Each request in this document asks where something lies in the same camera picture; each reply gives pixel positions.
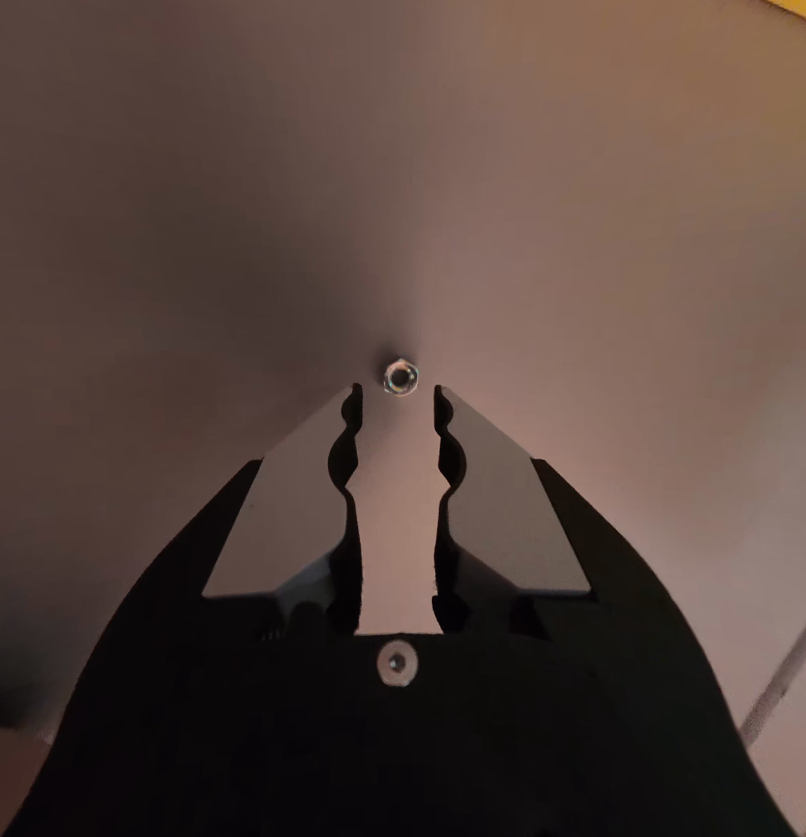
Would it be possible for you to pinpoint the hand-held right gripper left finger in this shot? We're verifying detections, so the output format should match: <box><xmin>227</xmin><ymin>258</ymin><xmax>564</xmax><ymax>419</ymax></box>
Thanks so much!
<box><xmin>201</xmin><ymin>383</ymin><xmax>365</xmax><ymax>633</ymax></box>

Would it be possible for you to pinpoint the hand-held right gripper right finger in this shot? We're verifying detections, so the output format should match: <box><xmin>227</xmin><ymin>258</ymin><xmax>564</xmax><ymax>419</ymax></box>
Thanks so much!
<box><xmin>432</xmin><ymin>384</ymin><xmax>592</xmax><ymax>633</ymax></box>

